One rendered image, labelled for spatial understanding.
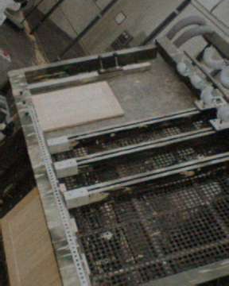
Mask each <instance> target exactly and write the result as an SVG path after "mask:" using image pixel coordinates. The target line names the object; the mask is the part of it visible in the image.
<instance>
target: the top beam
mask: <svg viewBox="0 0 229 286"><path fill-rule="evenodd" d="M155 44H156V45H157V47H158V51H157V52H158V53H159V54H160V55H161V57H162V58H163V59H164V61H165V62H166V63H167V64H168V65H169V66H170V67H171V68H172V70H173V71H174V72H175V74H176V75H177V76H178V77H179V79H180V80H181V81H182V82H183V84H184V85H185V86H186V87H187V88H188V89H189V90H190V91H191V93H192V94H193V95H194V96H195V98H196V99H197V100H198V101H200V100H202V99H201V94H202V93H203V91H204V89H205V88H206V89H207V87H206V86H202V87H201V88H200V89H197V88H195V87H194V86H193V85H192V83H191V80H190V79H191V77H192V76H194V73H195V72H196V75H198V76H199V77H200V79H202V81H203V85H208V87H209V86H211V85H210V84H209V83H208V81H207V80H206V79H205V78H204V77H203V76H202V75H201V74H200V72H199V71H198V70H197V69H196V68H195V67H193V66H192V64H191V63H190V62H189V61H188V60H187V59H186V58H185V57H184V56H183V54H182V53H181V52H180V51H179V50H178V49H177V48H176V47H175V46H174V44H173V43H172V42H171V41H170V40H169V39H168V38H167V37H158V38H155ZM182 59H183V62H182V63H183V64H185V66H186V67H188V68H189V71H191V72H189V73H188V75H186V76H184V75H181V74H180V73H179V72H178V70H177V65H178V64H179V63H181V61H182ZM206 89H205V90H206ZM210 94H211V95H212V97H218V96H220V95H219V94H218V93H217V92H216V90H215V89H214V88H212V91H211V92H210ZM220 107H222V106H215V107H212V108H210V113H209V114H210V116H211V117H212V118H213V119H218V118H217V114H218V113H217V111H218V109H219V108H220Z"/></svg>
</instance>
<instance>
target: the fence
mask: <svg viewBox="0 0 229 286"><path fill-rule="evenodd" d="M145 63H148V64H147V65H142V64H144V63H140V64H139V65H140V66H138V67H134V66H133V65H136V64H132V65H128V66H125V67H123V68H124V70H121V71H114V72H110V73H105V74H101V75H98V73H97V72H92V73H88V74H84V75H77V76H73V77H68V78H64V79H57V80H52V81H48V82H43V83H37V84H33V85H29V91H30V94H31V93H35V92H39V91H46V90H50V89H54V88H58V87H66V86H70V85H74V84H78V83H85V82H89V81H93V80H97V79H105V78H109V77H114V76H118V75H125V74H129V73H133V72H140V71H145V70H149V69H150V68H151V64H150V63H149V62H145Z"/></svg>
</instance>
